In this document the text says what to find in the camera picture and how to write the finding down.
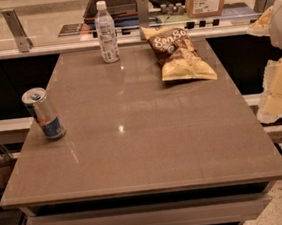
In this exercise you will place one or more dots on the redbull can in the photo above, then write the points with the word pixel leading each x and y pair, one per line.
pixel 39 106

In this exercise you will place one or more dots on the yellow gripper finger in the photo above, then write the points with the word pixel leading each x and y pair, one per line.
pixel 270 102
pixel 261 26

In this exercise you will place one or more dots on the metal glass bracket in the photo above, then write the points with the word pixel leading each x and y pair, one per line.
pixel 143 16
pixel 23 42

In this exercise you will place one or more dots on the grey table drawer unit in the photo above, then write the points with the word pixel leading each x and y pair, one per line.
pixel 224 210

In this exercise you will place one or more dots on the dark tray with orange rim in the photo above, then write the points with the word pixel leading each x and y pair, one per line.
pixel 117 9

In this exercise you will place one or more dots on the clear plastic water bottle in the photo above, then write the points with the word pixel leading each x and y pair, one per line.
pixel 105 28

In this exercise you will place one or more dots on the brown yellow chip bag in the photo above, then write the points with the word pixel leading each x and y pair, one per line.
pixel 177 55

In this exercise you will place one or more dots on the middle metal glass bracket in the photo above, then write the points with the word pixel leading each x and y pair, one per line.
pixel 143 16

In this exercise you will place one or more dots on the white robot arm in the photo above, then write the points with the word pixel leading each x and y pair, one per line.
pixel 275 28

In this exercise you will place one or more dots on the left metal glass bracket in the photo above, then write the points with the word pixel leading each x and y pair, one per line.
pixel 23 42

